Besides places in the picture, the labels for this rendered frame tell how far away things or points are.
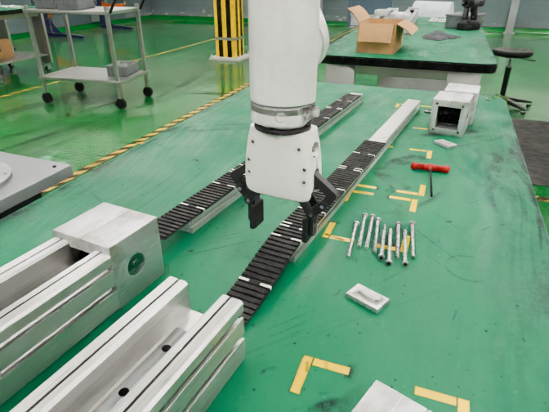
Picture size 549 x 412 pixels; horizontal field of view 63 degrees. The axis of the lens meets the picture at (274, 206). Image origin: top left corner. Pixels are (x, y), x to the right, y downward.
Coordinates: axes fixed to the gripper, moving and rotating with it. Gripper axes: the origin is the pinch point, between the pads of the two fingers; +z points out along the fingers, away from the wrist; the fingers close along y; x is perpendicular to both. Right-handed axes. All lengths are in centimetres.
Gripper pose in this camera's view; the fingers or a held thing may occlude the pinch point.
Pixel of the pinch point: (282, 224)
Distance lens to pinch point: 66.1
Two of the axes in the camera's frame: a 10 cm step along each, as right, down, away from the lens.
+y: -8.9, -2.1, 4.0
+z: 0.0, 8.9, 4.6
